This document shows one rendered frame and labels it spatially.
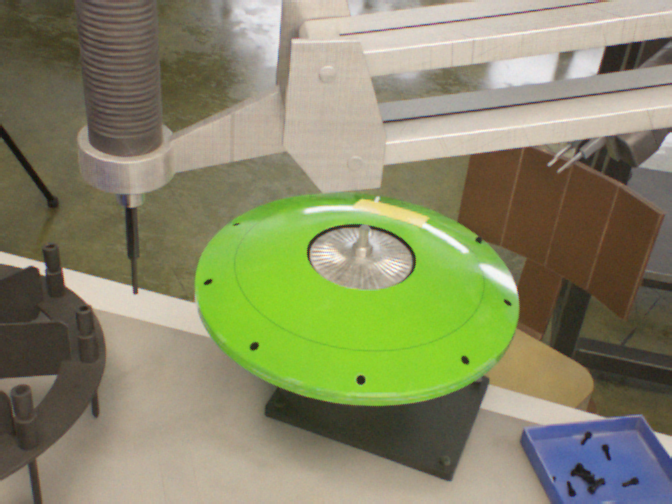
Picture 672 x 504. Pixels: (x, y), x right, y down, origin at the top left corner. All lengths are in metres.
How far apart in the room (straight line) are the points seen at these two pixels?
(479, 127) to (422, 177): 2.63
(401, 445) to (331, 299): 0.19
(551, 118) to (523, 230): 1.08
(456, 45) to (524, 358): 1.10
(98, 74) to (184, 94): 3.03
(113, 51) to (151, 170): 0.07
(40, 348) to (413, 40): 0.55
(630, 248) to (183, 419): 0.78
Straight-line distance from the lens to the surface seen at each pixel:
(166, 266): 2.70
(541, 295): 1.66
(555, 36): 0.53
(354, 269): 0.90
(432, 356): 0.85
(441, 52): 0.51
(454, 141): 0.54
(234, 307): 0.88
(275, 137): 0.54
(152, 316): 1.12
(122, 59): 0.50
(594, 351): 2.36
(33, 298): 1.03
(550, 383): 1.54
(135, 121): 0.52
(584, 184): 1.53
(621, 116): 0.56
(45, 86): 3.59
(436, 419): 1.01
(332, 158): 0.53
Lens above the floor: 1.64
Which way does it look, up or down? 37 degrees down
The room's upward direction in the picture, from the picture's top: 7 degrees clockwise
